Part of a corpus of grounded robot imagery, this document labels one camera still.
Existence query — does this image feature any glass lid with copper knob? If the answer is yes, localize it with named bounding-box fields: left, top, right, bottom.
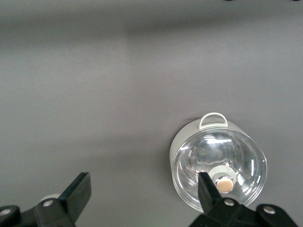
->
left=173, top=131, right=268, bottom=212

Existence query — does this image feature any grey-white stockpot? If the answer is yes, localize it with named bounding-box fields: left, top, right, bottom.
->
left=169, top=113, right=268, bottom=213

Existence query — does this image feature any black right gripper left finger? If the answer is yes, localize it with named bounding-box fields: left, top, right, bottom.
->
left=0, top=172, right=92, bottom=227

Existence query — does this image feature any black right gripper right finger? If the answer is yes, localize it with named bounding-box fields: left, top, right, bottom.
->
left=189, top=172, right=299, bottom=227

